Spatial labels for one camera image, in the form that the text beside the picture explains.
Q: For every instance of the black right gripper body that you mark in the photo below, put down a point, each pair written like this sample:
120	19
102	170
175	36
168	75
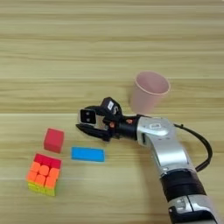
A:
127	128

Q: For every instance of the flat blue rectangular block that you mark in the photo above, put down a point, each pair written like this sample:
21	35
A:
87	154

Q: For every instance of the pink plastic cup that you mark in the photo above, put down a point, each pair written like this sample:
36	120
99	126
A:
148	93

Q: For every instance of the small red cube block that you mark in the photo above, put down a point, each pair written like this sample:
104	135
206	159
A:
54	141

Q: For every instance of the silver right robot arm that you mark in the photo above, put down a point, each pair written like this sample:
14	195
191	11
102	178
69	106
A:
172	154

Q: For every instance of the multicolour Rubik's cube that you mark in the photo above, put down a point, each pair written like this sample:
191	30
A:
43	175

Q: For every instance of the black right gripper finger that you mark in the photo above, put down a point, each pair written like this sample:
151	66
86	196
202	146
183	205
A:
96	107
96	132

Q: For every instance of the small black white cube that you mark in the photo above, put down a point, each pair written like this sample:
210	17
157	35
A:
87	117

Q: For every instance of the black box with white label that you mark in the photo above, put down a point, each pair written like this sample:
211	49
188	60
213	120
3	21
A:
111	106

